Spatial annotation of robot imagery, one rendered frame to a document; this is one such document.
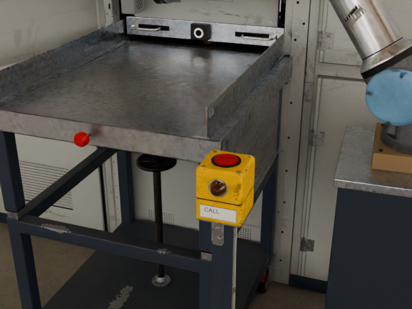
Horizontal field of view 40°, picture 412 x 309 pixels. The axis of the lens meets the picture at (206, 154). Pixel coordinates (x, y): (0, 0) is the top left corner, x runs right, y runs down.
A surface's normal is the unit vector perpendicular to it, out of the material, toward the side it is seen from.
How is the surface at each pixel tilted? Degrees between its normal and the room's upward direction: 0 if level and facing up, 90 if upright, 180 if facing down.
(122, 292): 0
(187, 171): 90
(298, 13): 90
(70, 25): 90
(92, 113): 0
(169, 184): 90
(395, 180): 0
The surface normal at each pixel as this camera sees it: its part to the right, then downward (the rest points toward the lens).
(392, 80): -0.51, 0.48
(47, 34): 0.75, 0.28
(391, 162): -0.30, 0.40
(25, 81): 0.94, 0.15
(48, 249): 0.00, -0.91
